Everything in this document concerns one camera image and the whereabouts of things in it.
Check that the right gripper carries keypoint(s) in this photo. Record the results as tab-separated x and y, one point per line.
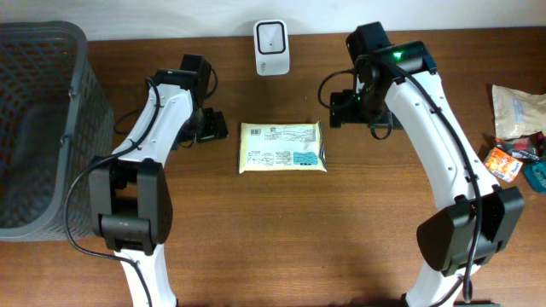
341	110

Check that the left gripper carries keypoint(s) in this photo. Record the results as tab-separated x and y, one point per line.
215	127

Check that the yellow wet wipes pack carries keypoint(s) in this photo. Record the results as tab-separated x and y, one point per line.
281	147

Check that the orange tissue pack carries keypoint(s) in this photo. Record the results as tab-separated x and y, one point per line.
502	165

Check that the kraft paper pouch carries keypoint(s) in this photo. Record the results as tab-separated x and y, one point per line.
517	113

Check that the black hex wrench set packet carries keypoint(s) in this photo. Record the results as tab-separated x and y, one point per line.
527	148

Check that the teal mouthwash bottle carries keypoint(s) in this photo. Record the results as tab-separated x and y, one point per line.
535	175

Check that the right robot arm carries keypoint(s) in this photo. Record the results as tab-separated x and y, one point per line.
398	86

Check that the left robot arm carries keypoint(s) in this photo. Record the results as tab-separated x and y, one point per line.
130	201

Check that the grey plastic mesh basket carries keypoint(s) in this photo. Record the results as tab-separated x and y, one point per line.
55	118

